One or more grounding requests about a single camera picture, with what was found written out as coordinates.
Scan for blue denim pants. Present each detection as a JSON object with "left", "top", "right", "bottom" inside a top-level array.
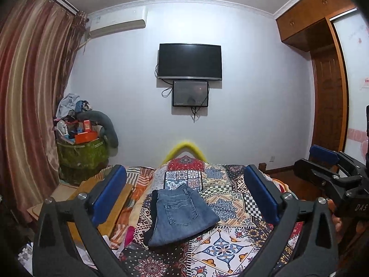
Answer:
[{"left": 148, "top": 185, "right": 220, "bottom": 247}]

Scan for black wall television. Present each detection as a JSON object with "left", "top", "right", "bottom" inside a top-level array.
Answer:
[{"left": 157, "top": 43, "right": 223, "bottom": 81}]

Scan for white air conditioner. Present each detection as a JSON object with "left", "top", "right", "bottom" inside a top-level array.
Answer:
[{"left": 86, "top": 8, "right": 148, "bottom": 39}]

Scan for small white fan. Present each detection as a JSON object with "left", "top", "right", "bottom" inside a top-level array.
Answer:
[{"left": 55, "top": 121, "right": 70, "bottom": 139}]

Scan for black folded garment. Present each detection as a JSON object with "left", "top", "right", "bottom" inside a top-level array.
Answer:
[{"left": 143, "top": 190, "right": 159, "bottom": 246}]

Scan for white plastic bag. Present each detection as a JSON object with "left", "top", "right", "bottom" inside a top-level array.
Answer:
[{"left": 76, "top": 235, "right": 124, "bottom": 267}]

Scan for pile of clothes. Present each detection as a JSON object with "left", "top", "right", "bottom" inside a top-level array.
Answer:
[{"left": 56, "top": 93, "right": 93, "bottom": 122}]

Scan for person's right hand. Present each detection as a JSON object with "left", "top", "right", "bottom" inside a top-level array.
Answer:
[{"left": 329, "top": 199, "right": 345, "bottom": 233}]

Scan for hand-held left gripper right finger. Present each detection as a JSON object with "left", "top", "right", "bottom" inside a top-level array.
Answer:
[{"left": 244, "top": 164, "right": 340, "bottom": 277}]

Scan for white printed cloth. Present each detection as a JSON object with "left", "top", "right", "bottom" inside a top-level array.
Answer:
[{"left": 18, "top": 242, "right": 39, "bottom": 274}]

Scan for wooden overhead cabinet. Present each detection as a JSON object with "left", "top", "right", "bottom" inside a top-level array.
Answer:
[{"left": 275, "top": 0, "right": 358, "bottom": 52}]

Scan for grey bolster pillow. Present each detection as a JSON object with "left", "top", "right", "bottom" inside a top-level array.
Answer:
[{"left": 76, "top": 110, "right": 119, "bottom": 149}]

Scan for brown wooden door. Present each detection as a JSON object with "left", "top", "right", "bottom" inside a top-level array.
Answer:
[{"left": 311, "top": 50, "right": 345, "bottom": 152}]

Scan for white wardrobe sliding door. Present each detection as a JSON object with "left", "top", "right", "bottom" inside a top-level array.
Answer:
[{"left": 330, "top": 9, "right": 369, "bottom": 168}]

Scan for small black wall monitor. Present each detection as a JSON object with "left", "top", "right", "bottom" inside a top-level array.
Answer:
[{"left": 172, "top": 80, "right": 209, "bottom": 108}]

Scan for wooden bed frame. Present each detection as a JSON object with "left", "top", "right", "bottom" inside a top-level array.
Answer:
[{"left": 258, "top": 163, "right": 306, "bottom": 199}]

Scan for yellow foam arch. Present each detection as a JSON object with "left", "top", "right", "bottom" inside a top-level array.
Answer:
[{"left": 161, "top": 139, "right": 208, "bottom": 165}]

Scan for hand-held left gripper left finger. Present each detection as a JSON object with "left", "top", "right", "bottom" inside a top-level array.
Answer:
[{"left": 32, "top": 164, "right": 130, "bottom": 277}]

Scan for green storage bin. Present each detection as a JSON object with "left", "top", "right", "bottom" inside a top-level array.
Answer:
[{"left": 57, "top": 137, "right": 110, "bottom": 185}]

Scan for orange striped bedsheet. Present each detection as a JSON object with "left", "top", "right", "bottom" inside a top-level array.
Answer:
[{"left": 110, "top": 166, "right": 156, "bottom": 249}]

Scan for striped brown curtain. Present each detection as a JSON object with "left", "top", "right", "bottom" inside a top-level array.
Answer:
[{"left": 0, "top": 0, "right": 87, "bottom": 223}]

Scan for magenta cloth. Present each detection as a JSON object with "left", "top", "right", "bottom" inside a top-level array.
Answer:
[{"left": 124, "top": 226, "right": 136, "bottom": 249}]

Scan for patchwork patterned blanket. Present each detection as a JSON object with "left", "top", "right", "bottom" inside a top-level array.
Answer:
[{"left": 115, "top": 155, "right": 306, "bottom": 277}]

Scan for orange box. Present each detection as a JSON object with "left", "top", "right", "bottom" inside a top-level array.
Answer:
[{"left": 74, "top": 131, "right": 98, "bottom": 144}]

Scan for wooden lap desk board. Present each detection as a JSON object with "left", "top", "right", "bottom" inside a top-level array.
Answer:
[{"left": 27, "top": 176, "right": 134, "bottom": 237}]

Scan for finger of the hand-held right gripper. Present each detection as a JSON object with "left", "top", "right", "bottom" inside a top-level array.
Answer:
[
  {"left": 310, "top": 145, "right": 365, "bottom": 177},
  {"left": 294, "top": 159, "right": 358, "bottom": 199}
]

